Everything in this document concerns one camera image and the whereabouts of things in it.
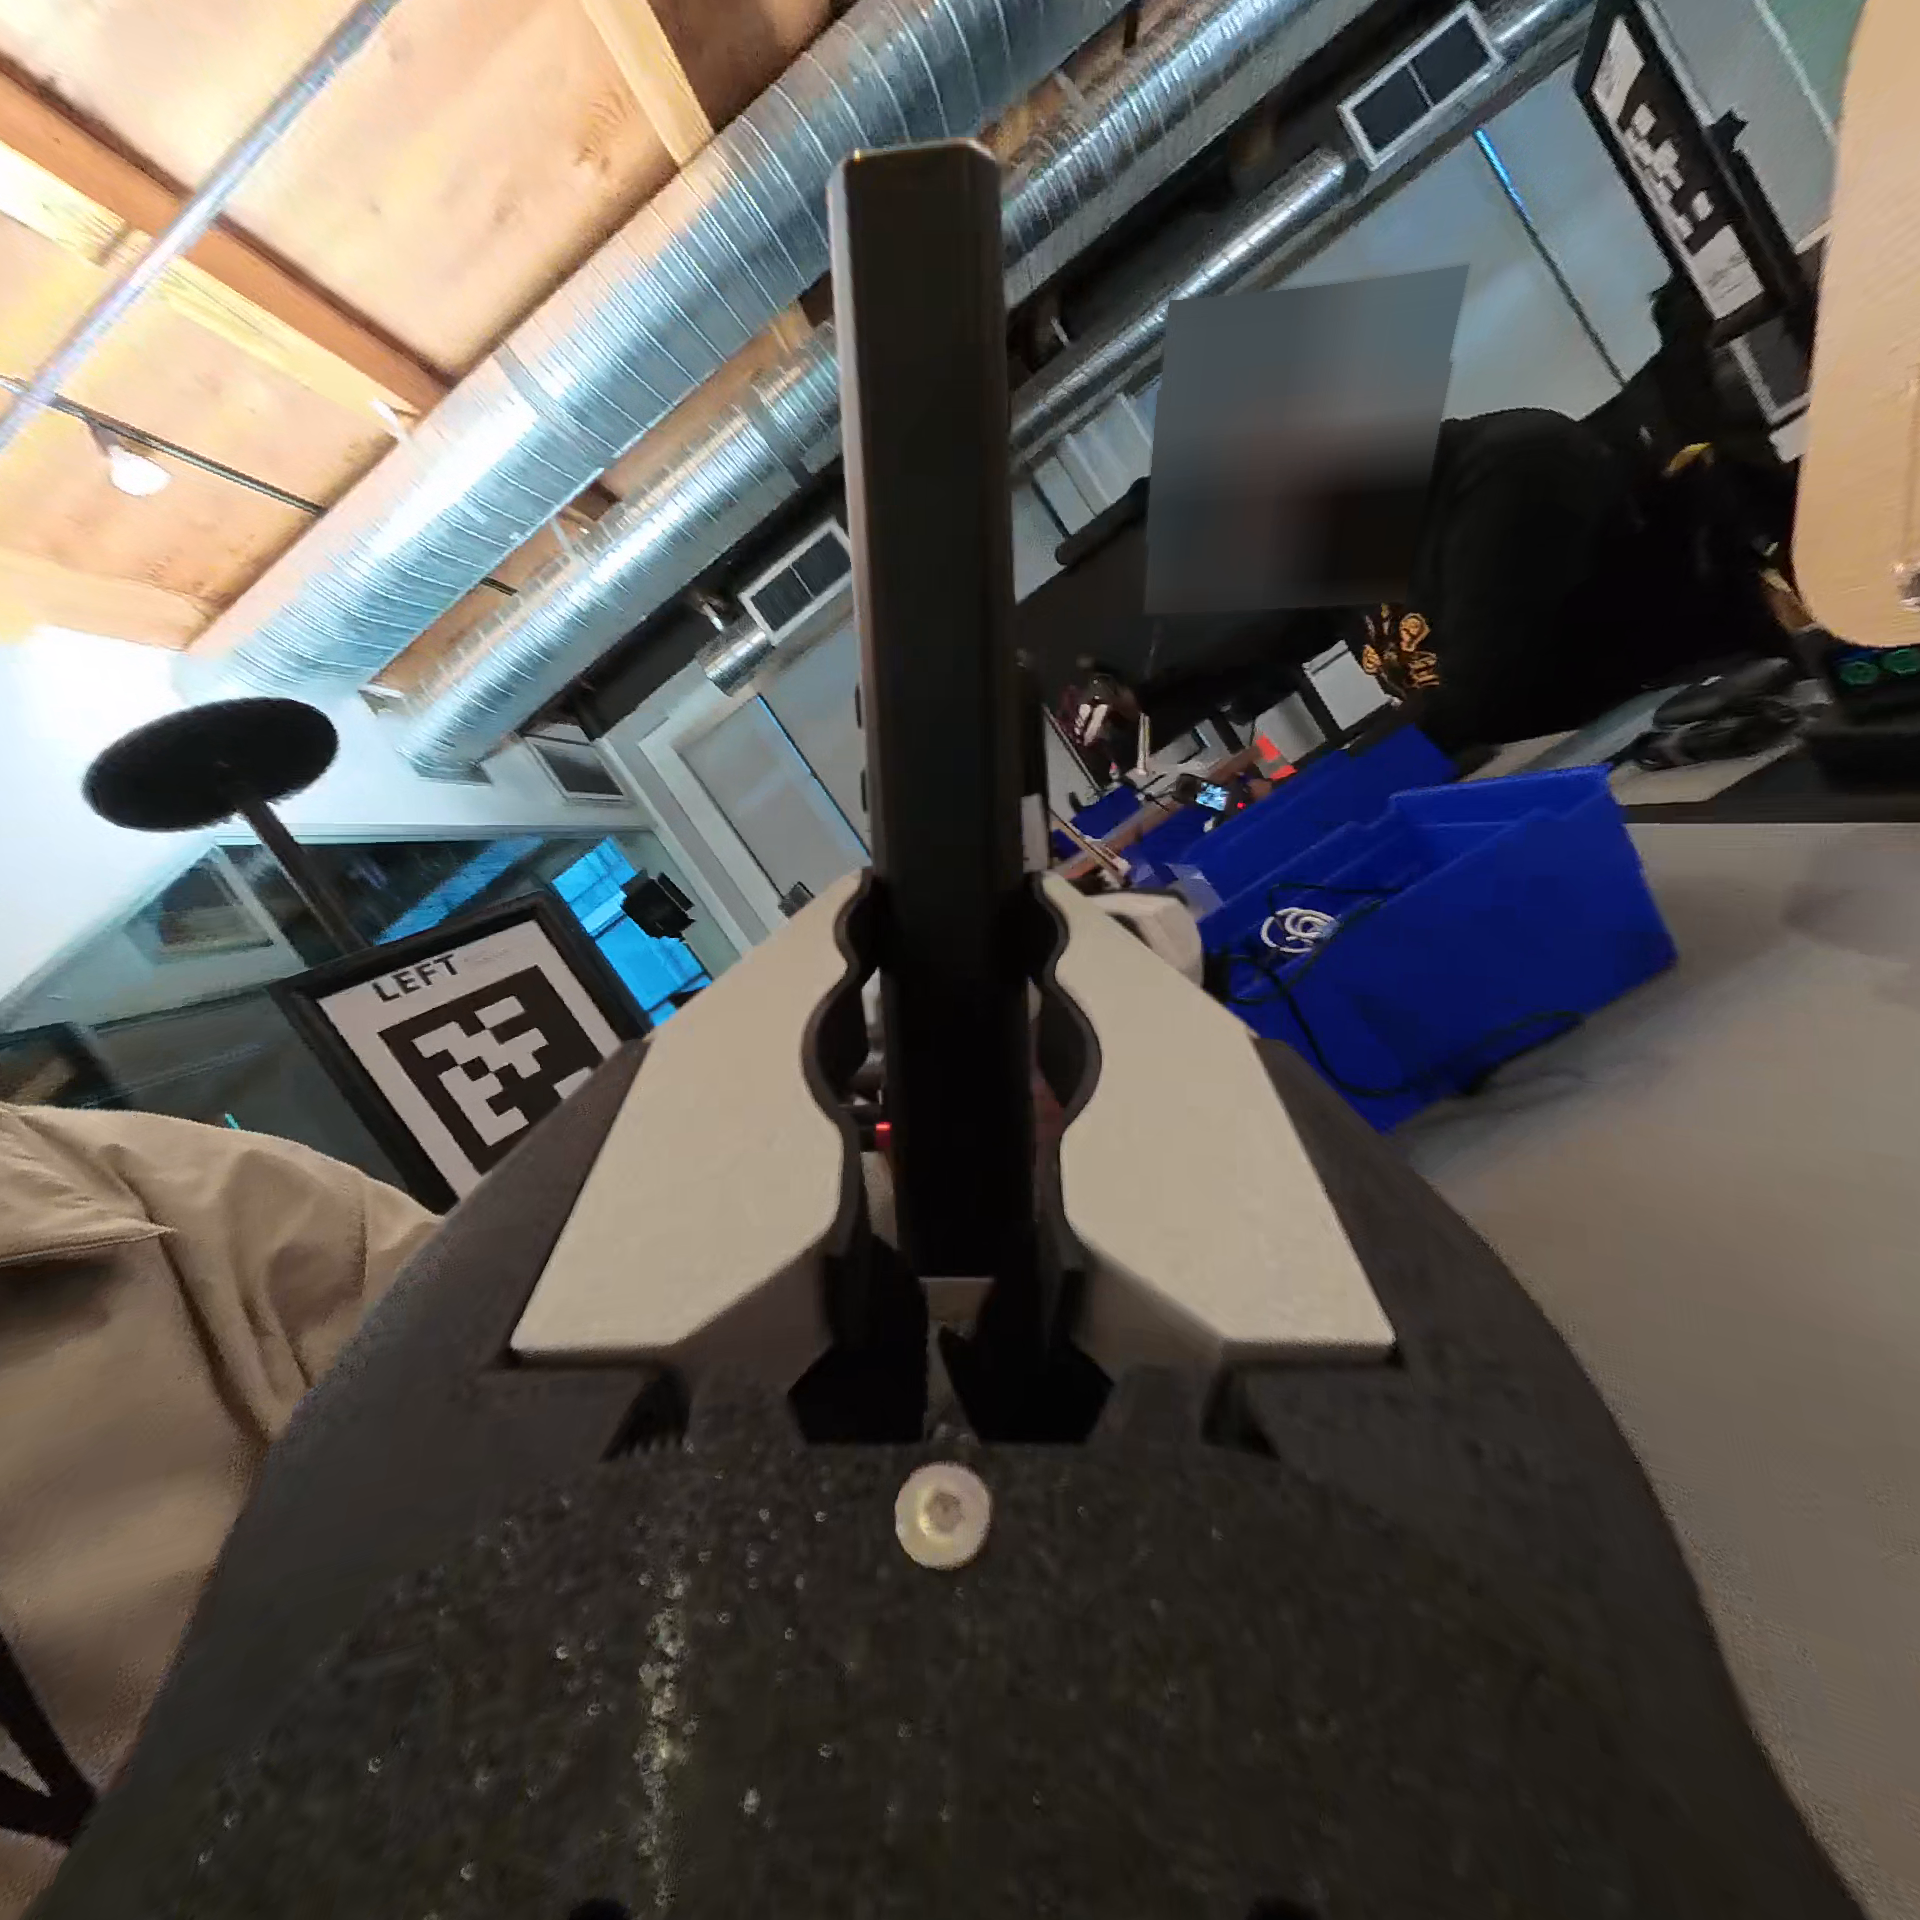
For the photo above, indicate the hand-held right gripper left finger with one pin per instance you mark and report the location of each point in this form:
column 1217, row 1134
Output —
column 692, row 1184

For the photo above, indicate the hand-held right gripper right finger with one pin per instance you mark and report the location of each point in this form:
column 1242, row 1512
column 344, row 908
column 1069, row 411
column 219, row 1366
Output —
column 1216, row 1184

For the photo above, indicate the blue plastic bin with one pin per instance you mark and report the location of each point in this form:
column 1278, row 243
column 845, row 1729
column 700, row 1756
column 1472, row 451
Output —
column 1350, row 780
column 1529, row 959

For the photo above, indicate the black rectangular usb hub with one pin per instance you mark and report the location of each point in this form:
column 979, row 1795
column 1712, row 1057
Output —
column 932, row 601

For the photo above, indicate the black framed marker sign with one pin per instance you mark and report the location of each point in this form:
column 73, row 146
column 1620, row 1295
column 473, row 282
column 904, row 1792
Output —
column 450, row 1038
column 1672, row 153

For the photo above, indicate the white air vent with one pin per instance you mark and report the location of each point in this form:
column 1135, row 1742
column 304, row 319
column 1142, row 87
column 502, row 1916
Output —
column 798, row 576
column 1418, row 85

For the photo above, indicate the black disc pole stand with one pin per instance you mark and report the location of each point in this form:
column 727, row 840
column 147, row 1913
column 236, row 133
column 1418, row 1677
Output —
column 213, row 764

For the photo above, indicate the black rounded device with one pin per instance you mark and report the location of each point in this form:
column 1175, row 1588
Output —
column 1727, row 721

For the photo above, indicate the black track light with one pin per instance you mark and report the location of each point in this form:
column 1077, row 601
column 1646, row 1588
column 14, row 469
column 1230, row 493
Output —
column 138, row 469

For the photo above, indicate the grey ceiling pipe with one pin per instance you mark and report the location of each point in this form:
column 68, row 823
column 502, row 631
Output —
column 180, row 225

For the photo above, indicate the wooden book stand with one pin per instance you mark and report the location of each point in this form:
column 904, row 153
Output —
column 1867, row 300

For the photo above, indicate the black mounted camera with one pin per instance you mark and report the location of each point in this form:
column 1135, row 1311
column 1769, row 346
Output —
column 656, row 904

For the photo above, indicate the silver spiral air duct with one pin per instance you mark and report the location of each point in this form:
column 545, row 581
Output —
column 656, row 597
column 598, row 332

